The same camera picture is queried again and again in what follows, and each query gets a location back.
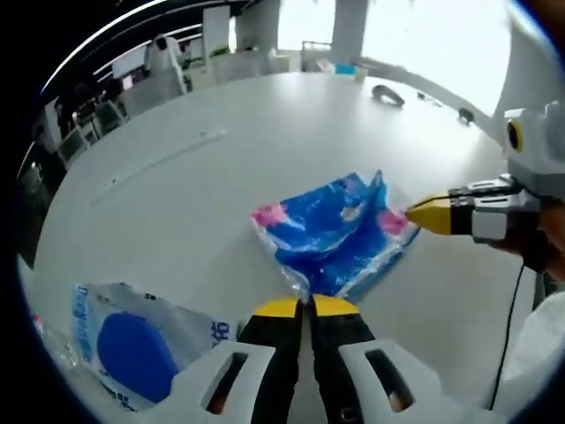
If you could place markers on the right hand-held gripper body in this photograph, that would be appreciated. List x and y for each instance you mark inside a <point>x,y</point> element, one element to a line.
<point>540,150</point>

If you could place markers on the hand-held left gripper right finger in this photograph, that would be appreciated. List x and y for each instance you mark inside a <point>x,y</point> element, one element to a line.
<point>340,353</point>

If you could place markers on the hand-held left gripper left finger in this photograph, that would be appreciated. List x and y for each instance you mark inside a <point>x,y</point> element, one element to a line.
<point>273,353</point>

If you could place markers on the blue tissue packet pink spots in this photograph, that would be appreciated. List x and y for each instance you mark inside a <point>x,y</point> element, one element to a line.
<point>326,229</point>

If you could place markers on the white packet blue oval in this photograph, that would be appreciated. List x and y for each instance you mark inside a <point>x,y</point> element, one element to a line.
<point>132,344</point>

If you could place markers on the person's right hand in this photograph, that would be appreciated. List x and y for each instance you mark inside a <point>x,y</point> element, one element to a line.
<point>547,243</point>

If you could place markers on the small black table item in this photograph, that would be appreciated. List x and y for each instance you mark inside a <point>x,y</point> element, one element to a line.
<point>465,115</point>

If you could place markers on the small thin table item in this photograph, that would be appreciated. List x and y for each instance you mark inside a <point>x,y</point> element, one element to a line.
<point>430,99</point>

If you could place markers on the black curved table item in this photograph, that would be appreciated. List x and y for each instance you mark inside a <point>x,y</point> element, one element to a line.
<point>388,95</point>

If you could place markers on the small blue box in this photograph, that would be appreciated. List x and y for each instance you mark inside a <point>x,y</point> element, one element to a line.
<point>345,70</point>

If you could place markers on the green potted plant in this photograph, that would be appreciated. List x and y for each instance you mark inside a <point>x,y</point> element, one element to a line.
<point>219,51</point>

